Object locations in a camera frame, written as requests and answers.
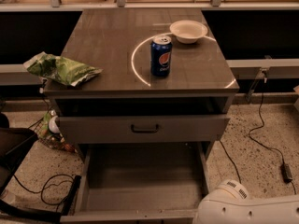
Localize grey drawer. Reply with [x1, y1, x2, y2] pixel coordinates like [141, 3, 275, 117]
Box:
[59, 115, 229, 144]
[61, 142, 209, 224]

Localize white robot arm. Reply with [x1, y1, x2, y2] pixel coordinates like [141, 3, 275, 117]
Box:
[192, 179, 299, 224]

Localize grey drawer cabinet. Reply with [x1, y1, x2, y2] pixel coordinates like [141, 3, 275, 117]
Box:
[45, 8, 238, 155]

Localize blue Pepsi can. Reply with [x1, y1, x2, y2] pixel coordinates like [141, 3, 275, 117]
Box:
[150, 35, 172, 77]

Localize white bowl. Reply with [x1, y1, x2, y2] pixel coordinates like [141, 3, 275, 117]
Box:
[170, 21, 208, 44]

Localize green chip bag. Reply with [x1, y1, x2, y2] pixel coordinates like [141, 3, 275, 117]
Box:
[23, 52, 102, 87]

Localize black drawer handle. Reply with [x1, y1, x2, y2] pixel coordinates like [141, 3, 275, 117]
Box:
[131, 124, 159, 133]

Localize black cable on right floor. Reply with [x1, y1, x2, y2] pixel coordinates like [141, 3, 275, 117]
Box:
[219, 139, 243, 185]

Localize black cable on floor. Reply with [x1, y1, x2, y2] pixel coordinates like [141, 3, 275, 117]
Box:
[12, 173, 76, 213]
[219, 139, 243, 185]

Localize wire basket with items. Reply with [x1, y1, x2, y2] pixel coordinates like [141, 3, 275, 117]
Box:
[32, 109, 76, 153]

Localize black cable on left floor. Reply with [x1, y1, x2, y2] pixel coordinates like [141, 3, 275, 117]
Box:
[12, 173, 76, 213]

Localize black power adapter cable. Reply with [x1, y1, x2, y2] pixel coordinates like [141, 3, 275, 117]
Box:
[248, 70, 298, 195]

